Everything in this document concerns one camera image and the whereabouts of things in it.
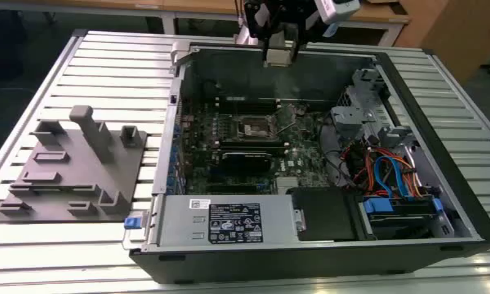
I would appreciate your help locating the black PC case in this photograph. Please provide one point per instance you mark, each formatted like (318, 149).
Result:
(269, 266)

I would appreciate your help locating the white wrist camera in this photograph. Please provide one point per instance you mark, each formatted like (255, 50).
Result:
(334, 10)

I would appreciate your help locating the black graphics card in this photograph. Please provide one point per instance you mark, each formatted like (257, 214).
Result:
(245, 162)

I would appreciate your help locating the silver CPU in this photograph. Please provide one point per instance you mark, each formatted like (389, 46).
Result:
(278, 56)

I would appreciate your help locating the black plastic cover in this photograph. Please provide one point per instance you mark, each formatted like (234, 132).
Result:
(326, 214)

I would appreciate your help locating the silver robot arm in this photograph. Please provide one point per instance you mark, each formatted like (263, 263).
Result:
(241, 36)

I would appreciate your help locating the wooden desk white legs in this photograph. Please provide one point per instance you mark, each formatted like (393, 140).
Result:
(65, 2)
(383, 15)

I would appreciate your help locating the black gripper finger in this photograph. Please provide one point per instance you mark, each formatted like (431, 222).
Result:
(266, 49)
(295, 46)

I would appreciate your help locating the green motherboard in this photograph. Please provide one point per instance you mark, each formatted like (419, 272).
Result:
(306, 153)

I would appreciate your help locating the hard disk in blue carrier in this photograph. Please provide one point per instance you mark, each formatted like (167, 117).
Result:
(377, 205)

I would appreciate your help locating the wooden cabinet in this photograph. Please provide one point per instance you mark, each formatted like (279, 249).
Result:
(465, 30)

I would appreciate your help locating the silver power supply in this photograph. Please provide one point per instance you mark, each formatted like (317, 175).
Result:
(179, 220)

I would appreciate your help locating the small silver heat sink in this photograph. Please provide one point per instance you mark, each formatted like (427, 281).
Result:
(287, 182)

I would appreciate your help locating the CPU socket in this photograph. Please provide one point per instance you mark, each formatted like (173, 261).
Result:
(253, 127)

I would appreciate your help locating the blue case latch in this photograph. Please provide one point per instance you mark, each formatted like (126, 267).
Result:
(131, 223)

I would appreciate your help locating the grey case latch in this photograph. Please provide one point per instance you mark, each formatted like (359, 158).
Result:
(179, 50)

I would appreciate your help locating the metal locking lever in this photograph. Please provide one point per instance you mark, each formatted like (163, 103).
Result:
(237, 111)

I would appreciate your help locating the black expansion slot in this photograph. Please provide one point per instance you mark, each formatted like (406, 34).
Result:
(237, 185)
(237, 192)

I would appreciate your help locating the grey parts rack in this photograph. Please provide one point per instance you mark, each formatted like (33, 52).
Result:
(85, 171)

